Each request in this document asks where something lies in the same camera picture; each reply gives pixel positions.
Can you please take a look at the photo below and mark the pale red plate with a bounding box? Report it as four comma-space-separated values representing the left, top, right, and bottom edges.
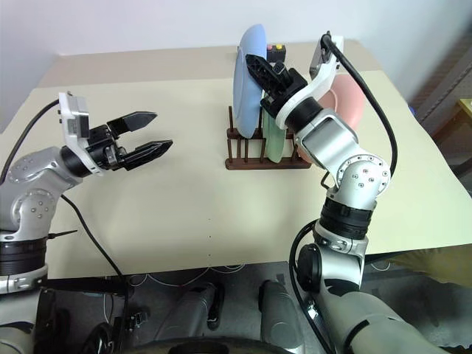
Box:
294, 73, 367, 163

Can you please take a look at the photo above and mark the black zip tie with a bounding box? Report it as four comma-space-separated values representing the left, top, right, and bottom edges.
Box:
46, 229, 79, 240

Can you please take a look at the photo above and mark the green plate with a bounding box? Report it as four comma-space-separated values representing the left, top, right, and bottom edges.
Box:
262, 106, 288, 164

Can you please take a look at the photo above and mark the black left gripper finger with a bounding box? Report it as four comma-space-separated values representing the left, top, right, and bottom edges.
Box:
105, 111, 159, 139
121, 139, 175, 172

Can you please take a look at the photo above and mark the brown wooden dish rack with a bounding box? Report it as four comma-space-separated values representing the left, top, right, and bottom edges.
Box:
224, 105, 313, 172

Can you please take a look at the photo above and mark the blue plate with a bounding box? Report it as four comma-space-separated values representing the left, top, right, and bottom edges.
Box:
232, 23, 269, 140

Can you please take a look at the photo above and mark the yellow wooden frame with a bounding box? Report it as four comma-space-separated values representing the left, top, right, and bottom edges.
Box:
455, 97, 472, 125

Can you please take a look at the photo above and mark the thin white floor cable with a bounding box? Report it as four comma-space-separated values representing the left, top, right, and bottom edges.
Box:
103, 263, 259, 333

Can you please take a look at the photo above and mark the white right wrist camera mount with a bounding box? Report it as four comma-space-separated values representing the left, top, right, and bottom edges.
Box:
275, 34, 345, 128

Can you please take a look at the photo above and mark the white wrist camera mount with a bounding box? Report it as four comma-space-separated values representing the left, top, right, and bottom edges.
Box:
275, 34, 345, 128
58, 91, 101, 174

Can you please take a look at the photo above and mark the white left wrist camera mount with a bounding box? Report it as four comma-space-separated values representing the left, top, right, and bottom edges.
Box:
58, 91, 101, 174

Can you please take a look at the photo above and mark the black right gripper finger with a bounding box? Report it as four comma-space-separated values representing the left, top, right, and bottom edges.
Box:
245, 54, 282, 97

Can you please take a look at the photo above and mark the brown pegboard panel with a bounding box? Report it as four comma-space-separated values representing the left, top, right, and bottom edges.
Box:
407, 36, 472, 174

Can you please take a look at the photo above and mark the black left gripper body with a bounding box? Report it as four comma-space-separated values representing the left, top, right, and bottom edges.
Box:
86, 123, 129, 172

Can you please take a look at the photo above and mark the dark grey rounded shape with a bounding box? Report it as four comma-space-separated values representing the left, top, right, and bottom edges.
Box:
154, 282, 226, 342
259, 280, 308, 347

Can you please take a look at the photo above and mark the black box with coloured buttons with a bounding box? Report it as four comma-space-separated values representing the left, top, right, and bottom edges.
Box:
266, 43, 288, 63

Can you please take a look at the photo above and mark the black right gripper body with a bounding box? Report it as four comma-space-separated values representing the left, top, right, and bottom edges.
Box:
260, 61, 308, 116

